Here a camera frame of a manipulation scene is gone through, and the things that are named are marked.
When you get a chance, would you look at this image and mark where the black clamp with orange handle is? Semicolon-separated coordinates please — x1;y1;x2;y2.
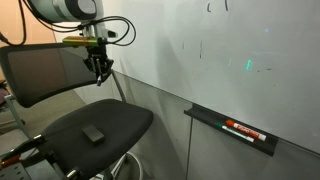
0;134;46;169

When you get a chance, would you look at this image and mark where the green whiteboard marker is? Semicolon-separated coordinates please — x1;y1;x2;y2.
214;122;255;144

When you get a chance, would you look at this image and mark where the red whiteboard marker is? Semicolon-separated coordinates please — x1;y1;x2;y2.
225;119;267;142

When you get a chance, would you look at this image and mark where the black office chair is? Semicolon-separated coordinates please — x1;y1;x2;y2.
0;42;155;180

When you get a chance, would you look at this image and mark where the yellow-green wrist camera box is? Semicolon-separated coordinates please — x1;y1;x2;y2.
61;35;108;48

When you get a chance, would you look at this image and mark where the wide whiteboard panel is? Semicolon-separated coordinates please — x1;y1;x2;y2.
98;0;320;155

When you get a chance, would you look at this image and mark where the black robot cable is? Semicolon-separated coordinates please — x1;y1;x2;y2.
0;0;138;48

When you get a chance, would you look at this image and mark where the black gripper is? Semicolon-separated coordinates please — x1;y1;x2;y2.
83;44;115;84

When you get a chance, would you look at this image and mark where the black marker tray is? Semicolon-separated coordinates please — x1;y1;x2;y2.
183;103;279;157

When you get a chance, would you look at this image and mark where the black whiteboard eraser block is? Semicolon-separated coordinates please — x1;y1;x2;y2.
81;124;106;146

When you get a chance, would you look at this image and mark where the perforated metal plate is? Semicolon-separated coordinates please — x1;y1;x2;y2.
0;162;33;180

